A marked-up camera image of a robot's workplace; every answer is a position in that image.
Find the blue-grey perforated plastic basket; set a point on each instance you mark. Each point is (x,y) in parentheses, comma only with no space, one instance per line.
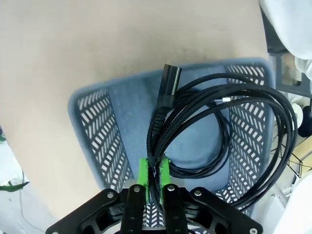
(126,102)

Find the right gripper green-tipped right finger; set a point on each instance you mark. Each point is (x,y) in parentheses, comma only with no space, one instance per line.
(174,207)

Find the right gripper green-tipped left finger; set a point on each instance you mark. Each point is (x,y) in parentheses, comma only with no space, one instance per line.
(132,207)

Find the person in white sweatshirt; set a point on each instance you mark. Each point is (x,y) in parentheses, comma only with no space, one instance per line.
(292,24)

